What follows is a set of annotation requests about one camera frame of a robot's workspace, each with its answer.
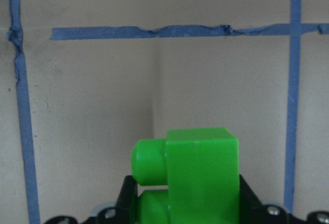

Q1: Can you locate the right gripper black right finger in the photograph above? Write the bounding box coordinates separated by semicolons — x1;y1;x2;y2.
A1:
239;175;266;224

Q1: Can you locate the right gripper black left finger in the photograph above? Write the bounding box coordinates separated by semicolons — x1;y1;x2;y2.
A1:
114;175;138;224

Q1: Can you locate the green toy block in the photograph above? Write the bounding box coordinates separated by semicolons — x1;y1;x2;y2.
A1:
132;127;240;223

